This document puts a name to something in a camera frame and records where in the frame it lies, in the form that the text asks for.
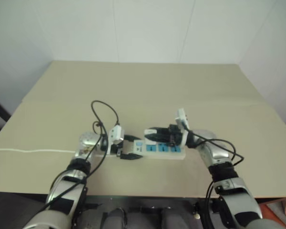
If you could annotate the small cream round knob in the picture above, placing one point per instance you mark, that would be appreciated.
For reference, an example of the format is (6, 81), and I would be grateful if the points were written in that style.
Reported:
(196, 216)

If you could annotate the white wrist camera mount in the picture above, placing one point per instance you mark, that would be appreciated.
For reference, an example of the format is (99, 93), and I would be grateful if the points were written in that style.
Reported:
(116, 136)
(181, 119)

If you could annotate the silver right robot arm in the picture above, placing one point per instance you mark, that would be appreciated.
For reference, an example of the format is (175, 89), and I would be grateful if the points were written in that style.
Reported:
(238, 195)

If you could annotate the white charger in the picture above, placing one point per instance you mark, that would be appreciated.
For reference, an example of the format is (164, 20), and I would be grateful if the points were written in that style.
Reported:
(149, 131)

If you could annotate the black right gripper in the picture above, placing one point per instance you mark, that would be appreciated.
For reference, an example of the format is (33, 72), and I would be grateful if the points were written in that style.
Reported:
(175, 136)

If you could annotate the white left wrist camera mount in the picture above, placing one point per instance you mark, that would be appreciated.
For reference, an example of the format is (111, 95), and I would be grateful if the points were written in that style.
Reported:
(116, 136)

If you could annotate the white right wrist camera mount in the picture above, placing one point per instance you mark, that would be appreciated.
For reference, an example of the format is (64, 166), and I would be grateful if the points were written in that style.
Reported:
(181, 119)

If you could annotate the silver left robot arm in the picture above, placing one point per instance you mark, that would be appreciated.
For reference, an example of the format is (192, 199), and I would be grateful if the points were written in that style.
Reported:
(62, 210)

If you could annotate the black frame under table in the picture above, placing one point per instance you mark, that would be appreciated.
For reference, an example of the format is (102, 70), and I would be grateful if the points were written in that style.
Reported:
(145, 202)

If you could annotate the white power strip blue sockets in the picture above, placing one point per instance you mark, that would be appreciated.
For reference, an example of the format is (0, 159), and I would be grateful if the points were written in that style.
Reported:
(162, 153)

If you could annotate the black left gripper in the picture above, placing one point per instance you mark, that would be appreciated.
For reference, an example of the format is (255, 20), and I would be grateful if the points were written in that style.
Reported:
(116, 149)

